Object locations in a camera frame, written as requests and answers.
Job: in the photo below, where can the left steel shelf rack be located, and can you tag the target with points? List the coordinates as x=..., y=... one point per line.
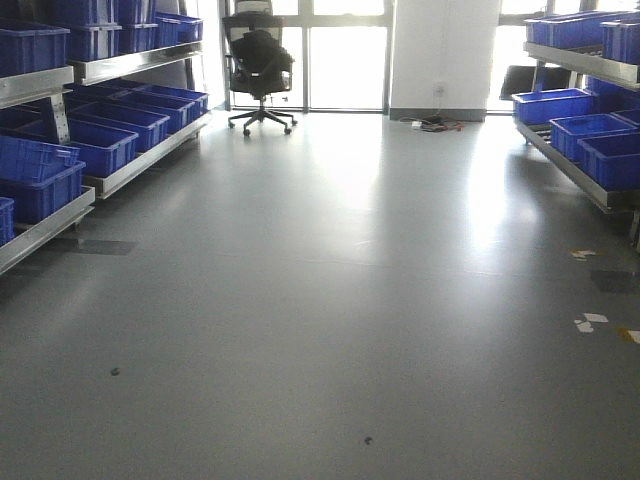
x=76, y=125

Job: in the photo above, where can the steel shelf rack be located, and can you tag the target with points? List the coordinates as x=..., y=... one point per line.
x=76, y=125
x=582, y=110

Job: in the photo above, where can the right steel shelf rack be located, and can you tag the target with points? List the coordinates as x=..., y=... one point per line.
x=582, y=110

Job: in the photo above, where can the black office chair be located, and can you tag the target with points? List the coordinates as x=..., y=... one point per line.
x=259, y=65

